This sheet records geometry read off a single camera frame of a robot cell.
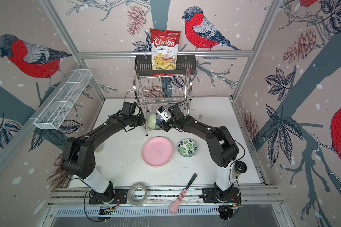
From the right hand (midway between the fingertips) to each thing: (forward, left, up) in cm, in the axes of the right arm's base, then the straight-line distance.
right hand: (159, 126), depth 91 cm
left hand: (+2, +9, +4) cm, 10 cm away
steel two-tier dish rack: (+41, +8, -9) cm, 43 cm away
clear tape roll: (-42, +9, -5) cm, 43 cm away
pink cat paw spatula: (-43, -11, -9) cm, 46 cm away
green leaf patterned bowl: (-10, -18, -9) cm, 23 cm away
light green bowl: (+2, +5, +4) cm, 7 cm away
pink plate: (-14, +1, -8) cm, 16 cm away
